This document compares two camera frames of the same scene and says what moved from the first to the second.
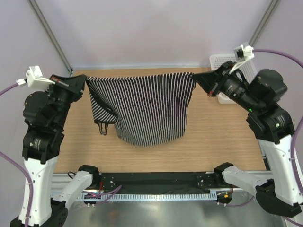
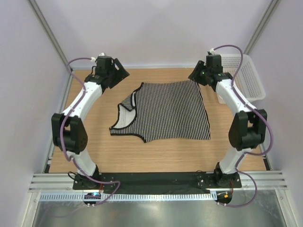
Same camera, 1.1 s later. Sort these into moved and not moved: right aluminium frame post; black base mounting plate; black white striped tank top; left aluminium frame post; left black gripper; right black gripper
Moved: left black gripper; right black gripper; black white striped tank top
Not moved: black base mounting plate; right aluminium frame post; left aluminium frame post
